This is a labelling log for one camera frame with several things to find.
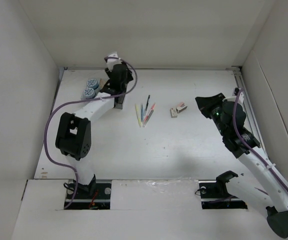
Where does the smoky grey plastic container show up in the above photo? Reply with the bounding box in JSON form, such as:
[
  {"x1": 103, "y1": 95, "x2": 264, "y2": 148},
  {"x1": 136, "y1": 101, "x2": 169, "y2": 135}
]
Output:
[{"x1": 114, "y1": 92, "x2": 126, "y2": 110}]

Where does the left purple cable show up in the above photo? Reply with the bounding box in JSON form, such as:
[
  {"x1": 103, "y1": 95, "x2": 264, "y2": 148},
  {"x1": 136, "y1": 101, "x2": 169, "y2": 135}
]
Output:
[{"x1": 43, "y1": 56, "x2": 138, "y2": 210}]

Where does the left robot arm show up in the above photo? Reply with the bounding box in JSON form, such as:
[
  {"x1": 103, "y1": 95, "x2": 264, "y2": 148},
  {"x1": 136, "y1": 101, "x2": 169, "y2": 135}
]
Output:
[{"x1": 55, "y1": 61, "x2": 134, "y2": 199}]

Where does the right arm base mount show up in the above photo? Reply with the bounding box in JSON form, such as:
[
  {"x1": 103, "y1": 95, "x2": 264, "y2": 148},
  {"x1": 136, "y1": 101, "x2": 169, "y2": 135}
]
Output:
[{"x1": 195, "y1": 180, "x2": 248, "y2": 210}]

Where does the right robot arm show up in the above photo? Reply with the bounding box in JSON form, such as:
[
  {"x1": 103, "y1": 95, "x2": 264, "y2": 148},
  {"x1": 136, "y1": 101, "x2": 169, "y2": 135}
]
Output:
[{"x1": 195, "y1": 91, "x2": 288, "y2": 239}]

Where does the yellow highlighter pen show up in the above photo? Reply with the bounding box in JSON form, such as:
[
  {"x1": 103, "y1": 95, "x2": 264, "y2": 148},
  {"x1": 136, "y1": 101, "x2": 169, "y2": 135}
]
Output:
[{"x1": 134, "y1": 104, "x2": 142, "y2": 128}]

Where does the amber plastic container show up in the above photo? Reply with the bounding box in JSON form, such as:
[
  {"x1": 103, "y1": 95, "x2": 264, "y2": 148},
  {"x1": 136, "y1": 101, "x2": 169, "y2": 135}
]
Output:
[{"x1": 97, "y1": 78, "x2": 109, "y2": 98}]

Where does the pink highlighter pen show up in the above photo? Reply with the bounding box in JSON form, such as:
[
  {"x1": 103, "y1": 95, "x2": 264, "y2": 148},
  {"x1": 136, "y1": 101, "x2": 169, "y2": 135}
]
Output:
[{"x1": 144, "y1": 102, "x2": 156, "y2": 122}]

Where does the aluminium rail right side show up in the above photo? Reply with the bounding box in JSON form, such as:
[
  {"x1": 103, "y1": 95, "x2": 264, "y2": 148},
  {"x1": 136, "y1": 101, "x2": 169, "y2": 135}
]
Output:
[{"x1": 231, "y1": 66, "x2": 267, "y2": 153}]

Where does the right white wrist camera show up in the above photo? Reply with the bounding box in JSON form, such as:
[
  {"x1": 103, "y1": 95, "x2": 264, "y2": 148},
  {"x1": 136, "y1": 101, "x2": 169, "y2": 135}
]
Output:
[{"x1": 222, "y1": 87, "x2": 245, "y2": 105}]

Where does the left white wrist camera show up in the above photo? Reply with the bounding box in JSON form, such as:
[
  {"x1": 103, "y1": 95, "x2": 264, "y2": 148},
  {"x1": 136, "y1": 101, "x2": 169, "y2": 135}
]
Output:
[{"x1": 104, "y1": 51, "x2": 122, "y2": 71}]

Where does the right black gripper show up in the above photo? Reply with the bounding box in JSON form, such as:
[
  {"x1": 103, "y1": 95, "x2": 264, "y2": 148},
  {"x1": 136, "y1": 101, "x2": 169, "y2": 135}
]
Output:
[{"x1": 195, "y1": 93, "x2": 229, "y2": 137}]

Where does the blue white tape jar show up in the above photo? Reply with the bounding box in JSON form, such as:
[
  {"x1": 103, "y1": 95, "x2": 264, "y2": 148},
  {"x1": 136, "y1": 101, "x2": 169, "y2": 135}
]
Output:
[
  {"x1": 86, "y1": 78, "x2": 100, "y2": 90},
  {"x1": 84, "y1": 88, "x2": 96, "y2": 99}
]

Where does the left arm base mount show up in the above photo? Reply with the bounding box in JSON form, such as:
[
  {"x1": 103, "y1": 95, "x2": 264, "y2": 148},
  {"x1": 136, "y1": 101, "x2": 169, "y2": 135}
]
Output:
[{"x1": 63, "y1": 180, "x2": 112, "y2": 210}]

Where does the white staple box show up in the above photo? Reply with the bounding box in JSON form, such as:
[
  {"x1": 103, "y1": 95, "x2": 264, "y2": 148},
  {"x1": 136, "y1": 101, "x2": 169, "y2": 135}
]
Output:
[{"x1": 170, "y1": 107, "x2": 178, "y2": 118}]

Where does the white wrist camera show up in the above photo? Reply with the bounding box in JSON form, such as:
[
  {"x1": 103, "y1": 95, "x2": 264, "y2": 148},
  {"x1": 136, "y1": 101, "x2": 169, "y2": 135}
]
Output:
[
  {"x1": 222, "y1": 87, "x2": 245, "y2": 105},
  {"x1": 104, "y1": 51, "x2": 122, "y2": 71}
]

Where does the clear plastic container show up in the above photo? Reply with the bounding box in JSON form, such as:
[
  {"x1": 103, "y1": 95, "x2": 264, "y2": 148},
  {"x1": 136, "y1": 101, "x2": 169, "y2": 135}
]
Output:
[{"x1": 80, "y1": 91, "x2": 86, "y2": 100}]

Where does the grey highlighter pen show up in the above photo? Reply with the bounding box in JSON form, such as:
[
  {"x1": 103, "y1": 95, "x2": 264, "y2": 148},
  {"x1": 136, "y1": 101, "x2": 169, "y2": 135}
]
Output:
[{"x1": 142, "y1": 110, "x2": 154, "y2": 128}]

